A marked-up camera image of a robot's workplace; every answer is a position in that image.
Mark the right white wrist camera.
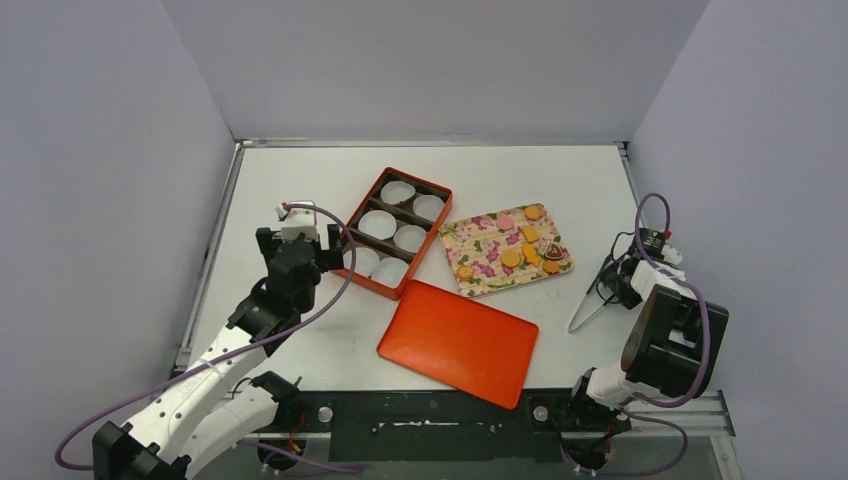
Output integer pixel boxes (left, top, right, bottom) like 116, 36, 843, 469
639, 228, 683, 267

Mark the orange tin lid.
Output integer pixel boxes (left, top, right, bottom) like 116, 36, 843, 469
376, 280, 539, 410

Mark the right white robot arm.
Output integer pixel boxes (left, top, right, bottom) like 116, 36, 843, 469
565, 259, 729, 429

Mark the small orange cookie left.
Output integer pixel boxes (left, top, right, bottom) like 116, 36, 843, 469
457, 265, 474, 281

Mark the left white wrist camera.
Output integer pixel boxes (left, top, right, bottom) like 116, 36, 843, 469
275, 200, 320, 241

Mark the white paper cup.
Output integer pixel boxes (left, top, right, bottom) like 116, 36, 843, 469
357, 209, 397, 240
343, 247, 381, 277
379, 180, 416, 205
370, 257, 409, 289
413, 195, 445, 223
393, 225, 428, 254

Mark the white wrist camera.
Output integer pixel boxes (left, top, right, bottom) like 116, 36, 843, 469
275, 200, 320, 241
639, 228, 683, 267

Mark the aluminium frame rail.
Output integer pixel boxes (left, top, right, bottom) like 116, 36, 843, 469
236, 135, 630, 149

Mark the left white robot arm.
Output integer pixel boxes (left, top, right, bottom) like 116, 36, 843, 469
92, 224, 352, 479

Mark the yellow fish cookie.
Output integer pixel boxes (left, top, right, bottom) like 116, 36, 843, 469
522, 244, 543, 267

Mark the chocolate heart cookie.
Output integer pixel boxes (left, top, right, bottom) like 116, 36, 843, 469
544, 243, 566, 261

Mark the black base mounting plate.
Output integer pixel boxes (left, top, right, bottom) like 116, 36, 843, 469
231, 389, 631, 465

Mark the orange cookie tin box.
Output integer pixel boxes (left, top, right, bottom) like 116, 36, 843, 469
337, 167, 453, 300

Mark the round orange cookie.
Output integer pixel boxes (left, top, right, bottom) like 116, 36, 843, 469
523, 205, 543, 220
500, 250, 522, 269

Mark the floral tray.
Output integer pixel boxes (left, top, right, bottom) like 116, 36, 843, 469
438, 203, 574, 298

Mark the small orange cookie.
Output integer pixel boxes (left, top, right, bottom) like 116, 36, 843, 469
542, 260, 560, 275
457, 265, 474, 281

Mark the pink round cookie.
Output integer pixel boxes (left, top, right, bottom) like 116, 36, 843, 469
495, 215, 514, 231

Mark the small orange cookie right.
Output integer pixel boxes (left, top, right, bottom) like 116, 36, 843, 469
542, 260, 560, 275

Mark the round orange cookie top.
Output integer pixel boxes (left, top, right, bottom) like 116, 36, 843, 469
523, 205, 543, 220

